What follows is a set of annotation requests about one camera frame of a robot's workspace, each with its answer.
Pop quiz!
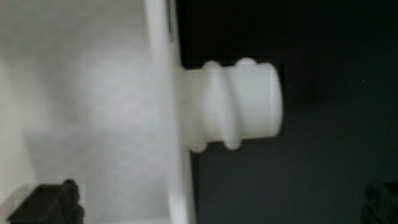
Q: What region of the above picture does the white cabinet top with knob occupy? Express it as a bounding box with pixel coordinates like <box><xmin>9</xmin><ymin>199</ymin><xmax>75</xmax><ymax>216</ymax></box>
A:
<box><xmin>0</xmin><ymin>0</ymin><xmax>283</xmax><ymax>224</ymax></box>

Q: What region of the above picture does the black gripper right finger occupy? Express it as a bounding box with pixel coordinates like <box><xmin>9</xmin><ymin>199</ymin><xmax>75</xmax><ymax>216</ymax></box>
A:
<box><xmin>361</xmin><ymin>182</ymin><xmax>398</xmax><ymax>224</ymax></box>

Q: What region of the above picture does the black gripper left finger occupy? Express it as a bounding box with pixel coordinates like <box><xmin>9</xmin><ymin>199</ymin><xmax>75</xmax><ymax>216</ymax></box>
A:
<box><xmin>7</xmin><ymin>179</ymin><xmax>86</xmax><ymax>224</ymax></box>

